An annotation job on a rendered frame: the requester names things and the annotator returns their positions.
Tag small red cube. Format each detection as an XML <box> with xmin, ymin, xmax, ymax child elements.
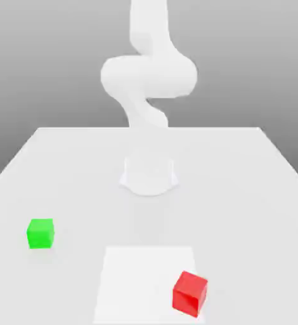
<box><xmin>172</xmin><ymin>270</ymin><xmax>209</xmax><ymax>319</ymax></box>

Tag small green cube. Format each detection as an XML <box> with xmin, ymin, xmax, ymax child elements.
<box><xmin>26</xmin><ymin>218</ymin><xmax>56</xmax><ymax>250</ymax></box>

